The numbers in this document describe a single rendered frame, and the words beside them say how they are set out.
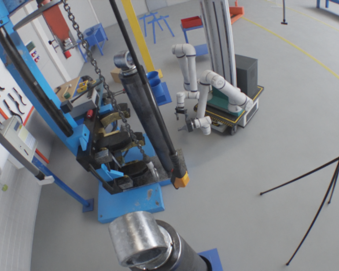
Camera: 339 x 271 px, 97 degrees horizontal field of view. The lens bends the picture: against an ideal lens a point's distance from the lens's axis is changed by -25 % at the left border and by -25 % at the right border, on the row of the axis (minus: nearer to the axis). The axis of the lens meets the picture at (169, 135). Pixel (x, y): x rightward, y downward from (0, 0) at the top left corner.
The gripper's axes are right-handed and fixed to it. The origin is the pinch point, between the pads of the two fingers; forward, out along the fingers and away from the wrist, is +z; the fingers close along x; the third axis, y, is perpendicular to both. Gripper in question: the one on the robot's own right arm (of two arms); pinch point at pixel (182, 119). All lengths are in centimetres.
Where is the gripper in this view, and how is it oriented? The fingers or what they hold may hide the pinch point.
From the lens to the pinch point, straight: 247.1
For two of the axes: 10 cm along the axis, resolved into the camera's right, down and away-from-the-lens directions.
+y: 6.4, -3.6, 6.7
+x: -7.6, -2.0, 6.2
